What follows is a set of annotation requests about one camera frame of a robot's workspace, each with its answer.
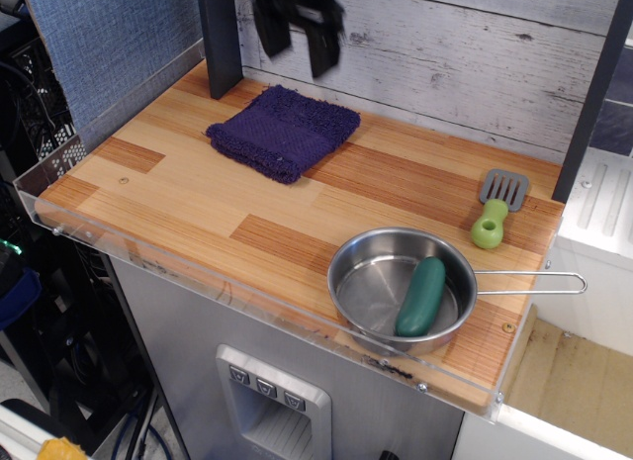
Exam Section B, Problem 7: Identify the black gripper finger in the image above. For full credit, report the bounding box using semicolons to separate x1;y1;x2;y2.
252;0;292;57
305;23;340;78

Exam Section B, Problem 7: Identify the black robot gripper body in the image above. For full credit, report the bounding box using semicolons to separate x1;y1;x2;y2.
255;0;344;33

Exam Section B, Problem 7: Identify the purple terry cloth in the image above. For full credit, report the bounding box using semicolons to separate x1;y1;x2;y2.
206;85;361;184

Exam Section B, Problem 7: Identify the clear acrylic counter guard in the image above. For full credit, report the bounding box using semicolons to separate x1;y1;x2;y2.
16;64;563;417

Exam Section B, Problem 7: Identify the blue fabric panel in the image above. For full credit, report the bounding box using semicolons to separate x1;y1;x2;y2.
26;0;203;148

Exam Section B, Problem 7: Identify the small steel frying pan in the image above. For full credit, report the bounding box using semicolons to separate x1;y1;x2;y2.
326;226;588;356

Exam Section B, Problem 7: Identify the green toy cucumber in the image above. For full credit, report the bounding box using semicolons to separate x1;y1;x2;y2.
395;257;446;337

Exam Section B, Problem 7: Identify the silver toy fridge dispenser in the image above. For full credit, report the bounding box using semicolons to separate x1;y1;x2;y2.
216;344;332;459

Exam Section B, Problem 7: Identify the white toy sink unit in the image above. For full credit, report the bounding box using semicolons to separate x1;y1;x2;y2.
454;148;632;459

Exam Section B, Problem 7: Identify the grey spatula green handle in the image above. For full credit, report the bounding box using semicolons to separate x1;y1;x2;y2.
471;168;529;249

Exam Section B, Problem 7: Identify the dark grey right post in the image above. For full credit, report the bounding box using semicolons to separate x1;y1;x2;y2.
551;0;632;203

